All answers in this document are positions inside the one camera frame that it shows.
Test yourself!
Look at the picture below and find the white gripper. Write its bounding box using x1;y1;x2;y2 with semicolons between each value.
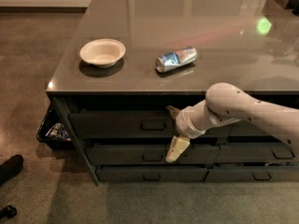
165;105;205;162

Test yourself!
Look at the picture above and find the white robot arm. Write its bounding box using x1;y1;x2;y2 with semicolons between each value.
165;83;299;162

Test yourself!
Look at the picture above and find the grey drawer cabinet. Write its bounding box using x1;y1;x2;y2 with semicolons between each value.
47;0;299;183

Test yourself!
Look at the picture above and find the crushed blue silver can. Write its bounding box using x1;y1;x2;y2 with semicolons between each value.
155;47;198;73

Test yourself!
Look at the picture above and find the white paper bowl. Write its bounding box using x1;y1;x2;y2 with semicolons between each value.
79;38;126;68

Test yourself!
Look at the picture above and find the black bin with trash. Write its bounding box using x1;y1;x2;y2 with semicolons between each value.
36;105;75;150

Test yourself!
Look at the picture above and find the black shoe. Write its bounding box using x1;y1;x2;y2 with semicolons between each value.
0;154;23;186

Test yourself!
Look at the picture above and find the small black floor object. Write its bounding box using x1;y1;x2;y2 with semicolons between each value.
0;205;17;218

